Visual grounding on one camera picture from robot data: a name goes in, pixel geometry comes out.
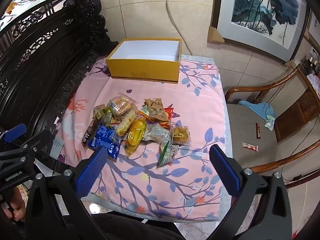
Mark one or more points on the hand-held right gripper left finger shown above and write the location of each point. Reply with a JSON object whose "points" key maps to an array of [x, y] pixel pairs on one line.
{"points": [[92, 170]]}

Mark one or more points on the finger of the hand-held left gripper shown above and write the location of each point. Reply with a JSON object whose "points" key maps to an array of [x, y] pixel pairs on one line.
{"points": [[37, 140], [15, 132]]}

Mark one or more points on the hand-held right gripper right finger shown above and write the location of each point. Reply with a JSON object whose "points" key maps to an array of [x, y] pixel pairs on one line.
{"points": [[225, 170]]}

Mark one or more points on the yellow sesame stick packet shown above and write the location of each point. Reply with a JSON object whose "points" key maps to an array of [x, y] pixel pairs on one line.
{"points": [[126, 125]]}

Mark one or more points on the purple white snack packet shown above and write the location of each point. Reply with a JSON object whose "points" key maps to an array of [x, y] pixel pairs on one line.
{"points": [[157, 132]]}

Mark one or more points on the yellow cardboard box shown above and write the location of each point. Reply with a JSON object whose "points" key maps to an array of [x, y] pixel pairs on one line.
{"points": [[142, 70]]}

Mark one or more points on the person's left hand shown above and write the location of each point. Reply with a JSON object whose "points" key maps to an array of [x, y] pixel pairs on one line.
{"points": [[15, 205]]}

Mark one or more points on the white paper tag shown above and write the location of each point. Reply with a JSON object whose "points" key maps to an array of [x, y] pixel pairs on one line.
{"points": [[56, 147]]}

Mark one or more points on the blue snack packet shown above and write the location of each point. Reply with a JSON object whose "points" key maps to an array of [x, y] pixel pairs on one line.
{"points": [[105, 140]]}

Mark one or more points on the red white snack stick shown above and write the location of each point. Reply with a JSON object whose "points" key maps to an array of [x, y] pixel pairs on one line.
{"points": [[250, 146]]}

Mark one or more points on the black snack packet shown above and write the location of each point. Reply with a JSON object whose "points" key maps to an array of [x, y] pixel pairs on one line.
{"points": [[90, 133]]}

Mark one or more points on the wooden armchair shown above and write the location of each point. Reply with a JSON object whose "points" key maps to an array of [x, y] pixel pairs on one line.
{"points": [[250, 130]]}

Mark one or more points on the dark red snack bar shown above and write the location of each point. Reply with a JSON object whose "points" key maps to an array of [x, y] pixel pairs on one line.
{"points": [[258, 130]]}

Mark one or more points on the yellow orange snack packet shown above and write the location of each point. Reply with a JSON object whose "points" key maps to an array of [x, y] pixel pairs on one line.
{"points": [[136, 135]]}

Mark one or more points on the brown cake packet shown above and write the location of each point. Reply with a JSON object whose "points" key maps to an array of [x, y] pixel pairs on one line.
{"points": [[180, 135]]}

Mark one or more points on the dark carved wooden bench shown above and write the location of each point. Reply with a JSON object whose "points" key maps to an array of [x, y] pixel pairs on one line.
{"points": [[37, 80]]}

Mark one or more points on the olive green snack packet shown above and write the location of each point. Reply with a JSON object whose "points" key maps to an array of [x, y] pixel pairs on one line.
{"points": [[100, 112]]}

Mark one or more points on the green white snack packet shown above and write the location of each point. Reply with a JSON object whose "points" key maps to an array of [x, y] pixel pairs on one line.
{"points": [[167, 155]]}

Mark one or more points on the pink floral blanket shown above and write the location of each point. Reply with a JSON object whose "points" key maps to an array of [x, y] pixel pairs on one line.
{"points": [[200, 110]]}

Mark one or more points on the pale green crumpled packet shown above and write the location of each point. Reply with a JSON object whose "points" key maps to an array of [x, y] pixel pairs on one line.
{"points": [[270, 123]]}

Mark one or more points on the clear sesame cake packet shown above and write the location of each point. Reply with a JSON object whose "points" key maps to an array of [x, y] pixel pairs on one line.
{"points": [[121, 105]]}

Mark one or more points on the blue cloth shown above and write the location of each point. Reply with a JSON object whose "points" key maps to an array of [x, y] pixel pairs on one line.
{"points": [[262, 108]]}

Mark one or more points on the red snack packet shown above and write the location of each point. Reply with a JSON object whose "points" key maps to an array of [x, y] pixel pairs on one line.
{"points": [[172, 113]]}

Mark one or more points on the mint green snack packet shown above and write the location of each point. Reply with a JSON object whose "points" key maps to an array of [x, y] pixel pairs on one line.
{"points": [[144, 110]]}

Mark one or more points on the brown peanut packet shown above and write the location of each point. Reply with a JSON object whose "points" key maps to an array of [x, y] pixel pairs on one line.
{"points": [[156, 111]]}

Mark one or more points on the cardboard corner protector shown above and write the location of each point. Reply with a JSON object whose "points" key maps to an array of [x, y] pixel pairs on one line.
{"points": [[215, 36]]}

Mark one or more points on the framed lotus painting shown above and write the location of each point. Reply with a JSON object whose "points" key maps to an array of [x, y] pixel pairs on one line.
{"points": [[262, 10]]}

